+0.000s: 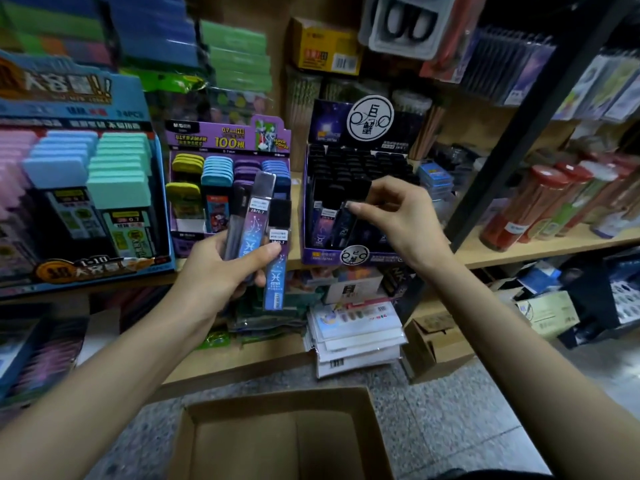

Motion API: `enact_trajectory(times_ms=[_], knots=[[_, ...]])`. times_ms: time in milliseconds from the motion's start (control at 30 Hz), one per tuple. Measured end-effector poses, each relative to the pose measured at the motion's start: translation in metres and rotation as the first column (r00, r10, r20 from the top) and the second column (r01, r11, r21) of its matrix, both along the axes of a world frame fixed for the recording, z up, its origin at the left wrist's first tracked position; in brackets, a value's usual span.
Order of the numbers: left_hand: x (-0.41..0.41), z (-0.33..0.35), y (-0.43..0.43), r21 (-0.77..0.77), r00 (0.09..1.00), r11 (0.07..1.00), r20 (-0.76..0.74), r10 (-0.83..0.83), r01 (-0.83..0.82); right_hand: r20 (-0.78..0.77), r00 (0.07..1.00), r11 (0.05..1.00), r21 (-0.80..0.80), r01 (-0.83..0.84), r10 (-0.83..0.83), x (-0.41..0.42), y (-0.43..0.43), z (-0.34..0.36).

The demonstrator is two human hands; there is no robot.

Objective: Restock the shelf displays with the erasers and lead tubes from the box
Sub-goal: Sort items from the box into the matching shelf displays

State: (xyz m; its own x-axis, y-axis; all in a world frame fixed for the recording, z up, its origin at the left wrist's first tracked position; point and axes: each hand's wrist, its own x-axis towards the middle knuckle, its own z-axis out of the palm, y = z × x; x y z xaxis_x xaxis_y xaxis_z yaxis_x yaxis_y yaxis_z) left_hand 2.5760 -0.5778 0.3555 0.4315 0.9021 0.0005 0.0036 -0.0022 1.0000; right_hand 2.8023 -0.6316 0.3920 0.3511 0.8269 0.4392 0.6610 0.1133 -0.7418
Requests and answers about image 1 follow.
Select black plastic basket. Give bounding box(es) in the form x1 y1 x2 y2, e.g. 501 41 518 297
562 249 640 348

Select stack of white packets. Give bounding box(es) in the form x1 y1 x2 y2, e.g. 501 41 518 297
305 299 408 379

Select stack of green packets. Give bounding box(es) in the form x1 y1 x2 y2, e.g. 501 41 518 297
198 19 273 94

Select blue display box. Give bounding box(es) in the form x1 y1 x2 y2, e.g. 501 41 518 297
0 55 176 299

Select yellow carton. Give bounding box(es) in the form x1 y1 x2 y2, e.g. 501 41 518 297
290 17 361 76

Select small open brown carton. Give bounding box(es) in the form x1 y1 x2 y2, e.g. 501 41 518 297
403 313 476 384

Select purple black stationery tube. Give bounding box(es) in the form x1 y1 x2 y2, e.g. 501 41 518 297
318 199 357 249

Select stack of blue packets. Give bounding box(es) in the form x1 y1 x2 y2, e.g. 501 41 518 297
0 0 201 71

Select heap of green teal packs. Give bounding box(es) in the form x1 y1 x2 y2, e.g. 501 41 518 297
228 289 311 346

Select person's left hand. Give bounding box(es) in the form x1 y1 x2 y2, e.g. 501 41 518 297
165 229 283 331

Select hanging white blister package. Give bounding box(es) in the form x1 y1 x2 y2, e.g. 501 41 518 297
368 0 456 61

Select purple display box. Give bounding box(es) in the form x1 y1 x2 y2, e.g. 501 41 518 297
163 115 293 261

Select brown cardboard box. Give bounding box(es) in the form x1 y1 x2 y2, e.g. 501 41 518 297
168 387 396 480

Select person's left forearm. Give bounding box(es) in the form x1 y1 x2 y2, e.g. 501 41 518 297
0 305 216 480

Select red cylinder containers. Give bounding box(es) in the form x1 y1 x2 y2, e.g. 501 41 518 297
480 155 640 253

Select black and white display box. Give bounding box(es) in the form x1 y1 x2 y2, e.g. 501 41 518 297
300 95 441 268

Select wooden shelf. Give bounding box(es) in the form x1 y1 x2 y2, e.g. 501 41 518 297
0 0 640 401

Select white printed carton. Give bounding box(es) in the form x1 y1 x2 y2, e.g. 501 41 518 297
320 273 386 304

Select row of dark blue refills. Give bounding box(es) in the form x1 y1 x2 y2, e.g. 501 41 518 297
460 29 556 106

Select person's right forearm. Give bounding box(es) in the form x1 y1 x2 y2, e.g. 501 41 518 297
425 259 640 480

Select person's right hand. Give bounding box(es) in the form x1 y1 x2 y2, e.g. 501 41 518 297
345 175 456 276

